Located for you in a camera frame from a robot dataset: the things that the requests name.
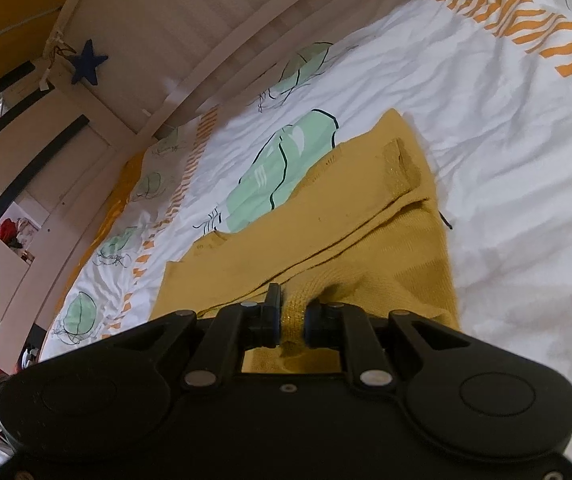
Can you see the white leaf printed duvet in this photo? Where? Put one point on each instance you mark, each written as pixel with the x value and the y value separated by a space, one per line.
pixel 490 135

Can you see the dark blue star decoration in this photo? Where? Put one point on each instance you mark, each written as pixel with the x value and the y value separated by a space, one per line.
pixel 86 62

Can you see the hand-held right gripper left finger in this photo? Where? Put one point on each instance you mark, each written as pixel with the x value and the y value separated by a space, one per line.
pixel 271 320

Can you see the pile of red clothes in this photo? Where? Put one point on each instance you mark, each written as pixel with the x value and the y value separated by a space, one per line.
pixel 11 232

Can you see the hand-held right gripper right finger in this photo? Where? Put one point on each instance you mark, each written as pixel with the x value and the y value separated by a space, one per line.
pixel 313 327

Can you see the yellow knit sweater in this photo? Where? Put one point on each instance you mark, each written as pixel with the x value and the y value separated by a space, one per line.
pixel 341 220

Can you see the black foam strip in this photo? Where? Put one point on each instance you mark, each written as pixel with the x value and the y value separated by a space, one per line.
pixel 66 129
pixel 11 77

